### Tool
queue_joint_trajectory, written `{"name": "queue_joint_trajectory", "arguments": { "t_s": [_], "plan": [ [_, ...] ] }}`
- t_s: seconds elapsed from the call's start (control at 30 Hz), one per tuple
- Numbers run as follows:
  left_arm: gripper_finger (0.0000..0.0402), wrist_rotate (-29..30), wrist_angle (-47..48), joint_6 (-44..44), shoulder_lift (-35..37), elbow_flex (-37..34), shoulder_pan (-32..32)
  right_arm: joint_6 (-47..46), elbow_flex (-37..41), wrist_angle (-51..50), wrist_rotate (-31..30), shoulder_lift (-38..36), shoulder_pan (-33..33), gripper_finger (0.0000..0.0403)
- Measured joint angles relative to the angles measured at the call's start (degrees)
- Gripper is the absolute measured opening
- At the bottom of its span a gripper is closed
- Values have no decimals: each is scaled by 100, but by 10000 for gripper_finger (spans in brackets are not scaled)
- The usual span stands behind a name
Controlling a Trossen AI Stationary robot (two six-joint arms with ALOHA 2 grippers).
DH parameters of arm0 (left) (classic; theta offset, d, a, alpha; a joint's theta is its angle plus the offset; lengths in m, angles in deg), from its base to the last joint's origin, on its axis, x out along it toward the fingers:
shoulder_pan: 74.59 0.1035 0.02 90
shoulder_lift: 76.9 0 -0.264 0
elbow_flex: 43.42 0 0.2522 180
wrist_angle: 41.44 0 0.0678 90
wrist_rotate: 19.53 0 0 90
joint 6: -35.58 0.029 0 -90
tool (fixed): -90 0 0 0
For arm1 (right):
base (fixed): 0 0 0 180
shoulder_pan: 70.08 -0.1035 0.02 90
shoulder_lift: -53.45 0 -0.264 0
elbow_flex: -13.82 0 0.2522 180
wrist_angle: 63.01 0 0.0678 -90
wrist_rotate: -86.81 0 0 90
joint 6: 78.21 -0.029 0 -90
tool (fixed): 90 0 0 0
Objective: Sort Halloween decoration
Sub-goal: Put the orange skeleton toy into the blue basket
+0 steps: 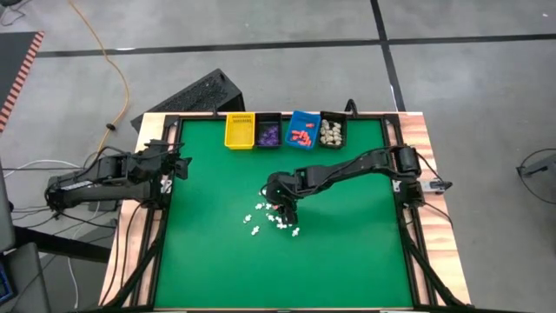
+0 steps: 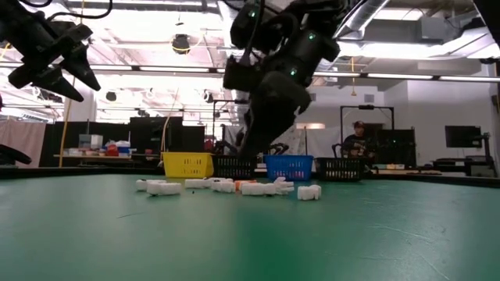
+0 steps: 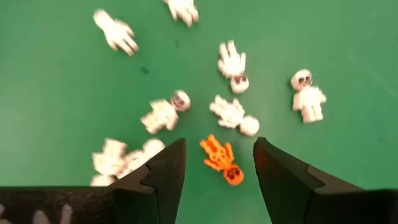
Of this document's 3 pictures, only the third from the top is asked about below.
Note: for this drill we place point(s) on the orange foam skeleton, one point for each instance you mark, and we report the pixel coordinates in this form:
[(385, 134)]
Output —
[(222, 160)]

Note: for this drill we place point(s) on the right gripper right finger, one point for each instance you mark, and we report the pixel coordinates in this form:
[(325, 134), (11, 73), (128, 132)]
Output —
[(286, 186)]

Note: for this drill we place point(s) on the green table mat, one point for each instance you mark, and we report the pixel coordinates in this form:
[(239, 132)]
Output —
[(342, 46)]

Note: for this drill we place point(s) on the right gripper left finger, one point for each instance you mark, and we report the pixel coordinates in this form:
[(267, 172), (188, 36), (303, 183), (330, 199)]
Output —
[(161, 186)]

